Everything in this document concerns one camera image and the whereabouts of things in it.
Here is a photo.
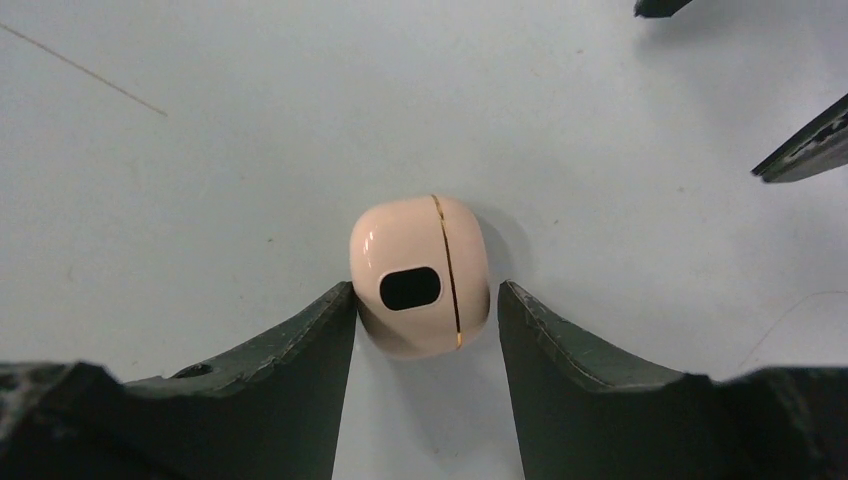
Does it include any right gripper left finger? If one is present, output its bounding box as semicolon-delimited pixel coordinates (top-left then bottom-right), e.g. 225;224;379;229
1;282;356;479

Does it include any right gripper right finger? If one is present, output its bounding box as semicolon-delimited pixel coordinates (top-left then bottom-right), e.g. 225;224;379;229
497;281;847;479

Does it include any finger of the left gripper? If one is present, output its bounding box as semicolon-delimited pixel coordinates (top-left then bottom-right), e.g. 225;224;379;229
634;0;692;18
751;95;847;184

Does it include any beige earbud charging case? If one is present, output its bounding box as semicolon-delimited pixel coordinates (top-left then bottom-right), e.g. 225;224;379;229
349;194;491;360

